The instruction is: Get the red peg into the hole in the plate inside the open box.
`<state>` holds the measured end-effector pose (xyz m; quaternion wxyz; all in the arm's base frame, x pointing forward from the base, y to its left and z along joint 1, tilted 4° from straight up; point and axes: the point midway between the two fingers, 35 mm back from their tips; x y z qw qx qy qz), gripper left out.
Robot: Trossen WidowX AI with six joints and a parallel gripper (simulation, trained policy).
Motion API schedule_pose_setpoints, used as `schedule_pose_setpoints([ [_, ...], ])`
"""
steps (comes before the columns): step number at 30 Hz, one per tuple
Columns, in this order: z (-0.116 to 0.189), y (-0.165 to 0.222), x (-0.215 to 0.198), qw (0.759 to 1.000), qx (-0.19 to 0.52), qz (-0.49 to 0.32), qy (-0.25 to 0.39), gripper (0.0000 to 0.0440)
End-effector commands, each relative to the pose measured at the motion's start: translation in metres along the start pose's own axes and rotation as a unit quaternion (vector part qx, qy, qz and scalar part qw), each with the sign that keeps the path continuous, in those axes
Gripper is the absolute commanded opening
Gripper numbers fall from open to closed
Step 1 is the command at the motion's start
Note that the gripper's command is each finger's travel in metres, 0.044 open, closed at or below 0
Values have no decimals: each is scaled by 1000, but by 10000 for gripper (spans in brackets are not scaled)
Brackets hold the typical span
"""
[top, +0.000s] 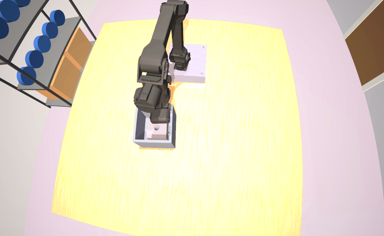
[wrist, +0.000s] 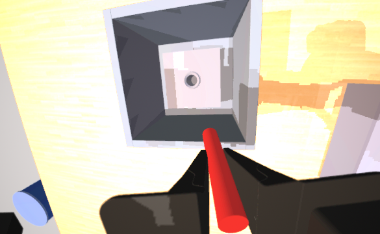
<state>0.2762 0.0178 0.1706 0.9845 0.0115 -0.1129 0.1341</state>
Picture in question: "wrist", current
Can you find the red peg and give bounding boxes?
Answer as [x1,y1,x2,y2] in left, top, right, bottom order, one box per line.
[203,128,249,233]

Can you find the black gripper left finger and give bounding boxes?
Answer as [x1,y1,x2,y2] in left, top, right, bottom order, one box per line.
[99,149,210,234]

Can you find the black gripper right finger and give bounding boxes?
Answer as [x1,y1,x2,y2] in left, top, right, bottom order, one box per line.
[223,148,380,234]

